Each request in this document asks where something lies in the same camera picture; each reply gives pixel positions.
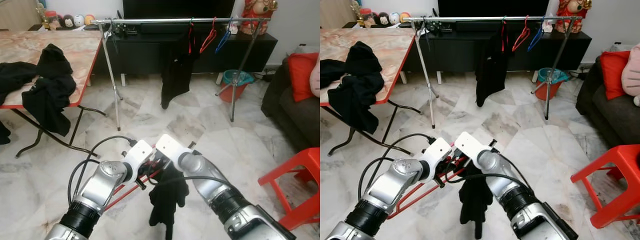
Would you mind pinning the dark grey fabric sofa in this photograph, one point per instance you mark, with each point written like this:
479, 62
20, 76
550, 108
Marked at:
610, 120
295, 120

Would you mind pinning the silver metal clothes rack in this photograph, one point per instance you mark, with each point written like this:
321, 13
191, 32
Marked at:
150, 20
465, 19

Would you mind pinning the red cushion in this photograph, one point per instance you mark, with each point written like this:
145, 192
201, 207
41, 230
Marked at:
300, 75
612, 75

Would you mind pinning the blue plastic hanger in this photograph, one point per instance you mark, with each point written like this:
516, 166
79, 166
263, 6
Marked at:
222, 44
535, 42

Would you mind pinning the red plastic hanger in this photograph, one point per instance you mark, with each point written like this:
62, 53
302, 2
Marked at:
527, 34
214, 36

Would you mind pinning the red laughing buddha statue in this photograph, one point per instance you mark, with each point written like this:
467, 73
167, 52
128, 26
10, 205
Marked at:
572, 17
257, 20

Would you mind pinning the large black flat television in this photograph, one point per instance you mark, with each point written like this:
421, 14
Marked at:
492, 7
175, 9

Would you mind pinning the light wooden cabinet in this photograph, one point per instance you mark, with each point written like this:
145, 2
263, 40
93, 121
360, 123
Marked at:
17, 15
335, 14

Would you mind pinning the white round plush toy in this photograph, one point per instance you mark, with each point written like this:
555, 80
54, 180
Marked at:
79, 20
394, 18

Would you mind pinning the gold figurine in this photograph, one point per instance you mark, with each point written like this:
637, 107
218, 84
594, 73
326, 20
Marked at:
355, 14
41, 16

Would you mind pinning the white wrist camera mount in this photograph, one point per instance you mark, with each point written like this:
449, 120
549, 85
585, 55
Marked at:
137, 152
436, 151
170, 146
470, 144

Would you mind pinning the red bucket with teal bag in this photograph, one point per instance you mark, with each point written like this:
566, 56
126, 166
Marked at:
235, 80
550, 77

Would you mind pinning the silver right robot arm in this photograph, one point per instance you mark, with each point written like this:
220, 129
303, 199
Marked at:
525, 200
225, 200

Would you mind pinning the black shirt with white print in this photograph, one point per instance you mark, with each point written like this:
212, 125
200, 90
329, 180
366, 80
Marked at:
360, 95
50, 95

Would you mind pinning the pink plastic hanger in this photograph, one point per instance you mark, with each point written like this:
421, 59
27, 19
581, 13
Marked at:
130, 192
420, 197

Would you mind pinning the red plastic stool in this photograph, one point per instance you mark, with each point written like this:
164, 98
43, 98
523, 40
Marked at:
615, 157
300, 160

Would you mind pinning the pink marble folding table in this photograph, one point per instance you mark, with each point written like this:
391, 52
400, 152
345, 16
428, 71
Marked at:
380, 45
30, 47

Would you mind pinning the black shirt with red trim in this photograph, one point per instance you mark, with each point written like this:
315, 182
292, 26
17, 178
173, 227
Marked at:
475, 200
167, 200
490, 75
175, 75

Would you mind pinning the dark round plush toy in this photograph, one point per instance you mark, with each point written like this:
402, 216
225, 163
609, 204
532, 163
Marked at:
381, 19
67, 21

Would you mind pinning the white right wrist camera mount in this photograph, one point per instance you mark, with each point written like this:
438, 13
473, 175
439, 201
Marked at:
470, 144
170, 146

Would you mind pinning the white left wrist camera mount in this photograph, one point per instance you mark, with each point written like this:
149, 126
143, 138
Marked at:
137, 152
436, 151

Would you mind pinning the orange round plush toy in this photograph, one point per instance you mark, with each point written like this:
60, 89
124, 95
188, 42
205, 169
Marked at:
89, 19
405, 17

